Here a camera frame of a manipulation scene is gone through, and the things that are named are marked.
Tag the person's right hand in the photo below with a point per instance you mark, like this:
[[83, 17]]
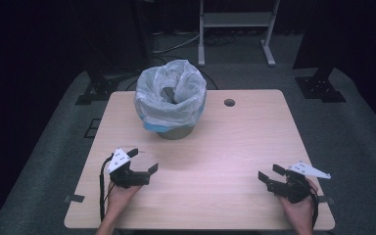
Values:
[[299, 212]]

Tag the black tape square outline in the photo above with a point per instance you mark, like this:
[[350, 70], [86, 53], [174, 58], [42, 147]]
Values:
[[85, 130]]

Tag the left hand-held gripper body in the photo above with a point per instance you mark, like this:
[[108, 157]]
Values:
[[118, 160]]

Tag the white metal stand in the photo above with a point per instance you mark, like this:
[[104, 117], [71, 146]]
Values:
[[236, 19]]

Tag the black stand base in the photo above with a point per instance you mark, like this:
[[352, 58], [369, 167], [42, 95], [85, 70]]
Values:
[[96, 89], [319, 86]]

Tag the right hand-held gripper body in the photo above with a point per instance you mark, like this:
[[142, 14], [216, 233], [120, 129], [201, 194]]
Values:
[[294, 189]]

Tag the white plastic trash bag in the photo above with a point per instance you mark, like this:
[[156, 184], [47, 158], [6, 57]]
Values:
[[189, 98]]

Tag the black tape strip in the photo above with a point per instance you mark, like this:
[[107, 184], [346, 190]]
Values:
[[326, 199], [75, 198]]

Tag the person's left hand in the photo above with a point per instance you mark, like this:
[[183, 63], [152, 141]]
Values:
[[120, 197]]

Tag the grey round trash bin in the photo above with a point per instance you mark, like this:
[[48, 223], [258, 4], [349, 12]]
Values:
[[176, 133]]

